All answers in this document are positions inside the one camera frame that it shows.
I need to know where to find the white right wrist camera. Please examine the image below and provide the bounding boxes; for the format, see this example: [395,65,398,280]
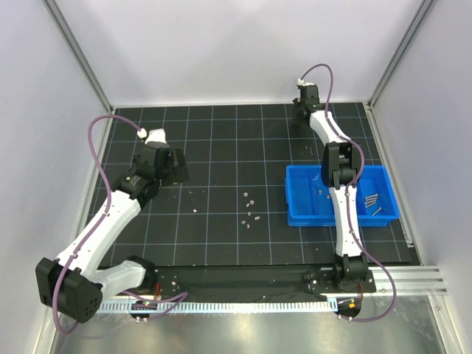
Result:
[296,78,314,89]

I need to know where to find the black grid mat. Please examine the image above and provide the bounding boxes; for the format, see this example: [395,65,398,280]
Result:
[99,102,421,267]

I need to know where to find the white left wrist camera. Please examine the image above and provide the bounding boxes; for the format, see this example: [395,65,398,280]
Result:
[136,128,167,145]

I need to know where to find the blue compartment tray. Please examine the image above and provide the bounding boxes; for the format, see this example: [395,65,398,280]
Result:
[285,165,399,227]

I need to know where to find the right aluminium frame post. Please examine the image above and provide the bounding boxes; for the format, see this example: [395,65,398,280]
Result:
[367,0,437,110]

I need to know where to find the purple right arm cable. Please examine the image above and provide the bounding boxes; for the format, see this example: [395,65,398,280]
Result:
[296,64,398,322]

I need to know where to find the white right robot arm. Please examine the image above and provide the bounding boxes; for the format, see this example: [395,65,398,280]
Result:
[293,80,368,292]

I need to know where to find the silver screw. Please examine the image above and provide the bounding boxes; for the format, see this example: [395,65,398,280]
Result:
[372,207,383,216]
[364,193,378,201]
[365,199,377,208]

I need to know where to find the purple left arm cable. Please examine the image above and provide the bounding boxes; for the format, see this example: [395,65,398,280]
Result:
[51,114,147,335]

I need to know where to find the white slotted cable duct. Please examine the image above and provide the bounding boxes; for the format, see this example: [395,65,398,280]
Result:
[97,298,338,316]

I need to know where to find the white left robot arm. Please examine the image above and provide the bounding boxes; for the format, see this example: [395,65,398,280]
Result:
[35,142,189,323]

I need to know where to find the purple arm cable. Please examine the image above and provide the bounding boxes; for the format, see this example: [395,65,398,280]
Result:
[51,114,147,335]
[296,64,398,322]

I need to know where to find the aluminium frame post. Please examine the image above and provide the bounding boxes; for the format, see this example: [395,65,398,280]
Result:
[367,0,437,110]
[43,0,113,113]

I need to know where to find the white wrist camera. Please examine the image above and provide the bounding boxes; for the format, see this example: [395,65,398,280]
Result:
[136,128,167,145]
[296,78,314,89]

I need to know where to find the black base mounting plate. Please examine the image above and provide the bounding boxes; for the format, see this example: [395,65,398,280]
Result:
[147,265,377,300]

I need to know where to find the left aluminium frame post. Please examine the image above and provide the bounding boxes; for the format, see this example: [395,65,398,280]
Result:
[43,0,113,113]

